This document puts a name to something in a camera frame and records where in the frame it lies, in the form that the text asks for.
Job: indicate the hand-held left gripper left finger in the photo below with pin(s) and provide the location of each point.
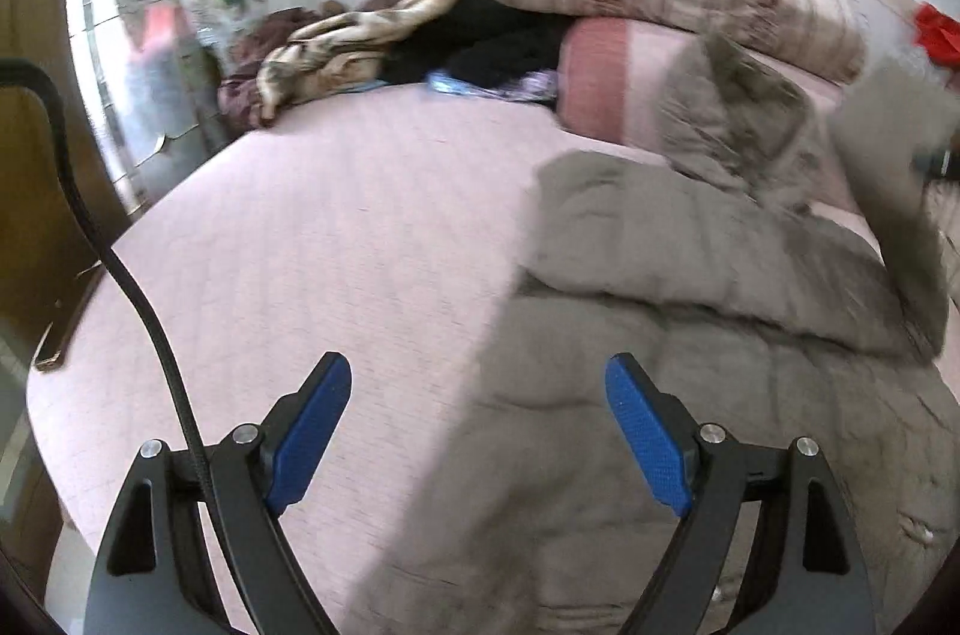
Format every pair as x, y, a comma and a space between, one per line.
311, 432

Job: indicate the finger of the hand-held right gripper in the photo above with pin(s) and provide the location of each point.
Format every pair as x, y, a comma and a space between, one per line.
941, 163

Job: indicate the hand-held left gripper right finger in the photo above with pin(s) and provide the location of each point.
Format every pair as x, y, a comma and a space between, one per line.
649, 432

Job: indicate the grey quilted duvet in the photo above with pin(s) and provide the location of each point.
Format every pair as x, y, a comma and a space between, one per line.
675, 275

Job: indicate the black clothes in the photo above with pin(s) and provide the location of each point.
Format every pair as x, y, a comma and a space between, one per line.
487, 43

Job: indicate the red cloth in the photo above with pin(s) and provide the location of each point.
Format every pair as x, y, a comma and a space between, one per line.
937, 32

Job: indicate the pink quilted bed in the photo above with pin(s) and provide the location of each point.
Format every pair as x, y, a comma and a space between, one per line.
337, 230

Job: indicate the pink bolster cushion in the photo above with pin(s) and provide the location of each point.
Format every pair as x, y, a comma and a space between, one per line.
615, 73

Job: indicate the maroon cloth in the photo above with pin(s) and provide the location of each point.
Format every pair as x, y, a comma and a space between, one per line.
240, 95

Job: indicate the blue plastic packet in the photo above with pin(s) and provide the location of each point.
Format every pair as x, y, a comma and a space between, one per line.
450, 82

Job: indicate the beige patterned blanket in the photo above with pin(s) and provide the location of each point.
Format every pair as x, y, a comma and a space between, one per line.
337, 43

